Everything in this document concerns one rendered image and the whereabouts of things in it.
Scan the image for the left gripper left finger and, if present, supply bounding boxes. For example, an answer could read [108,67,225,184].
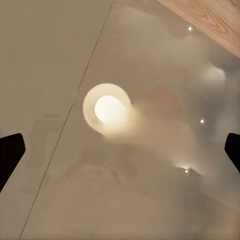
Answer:
[0,133,25,192]

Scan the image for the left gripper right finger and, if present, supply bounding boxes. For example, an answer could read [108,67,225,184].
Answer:
[224,132,240,172]

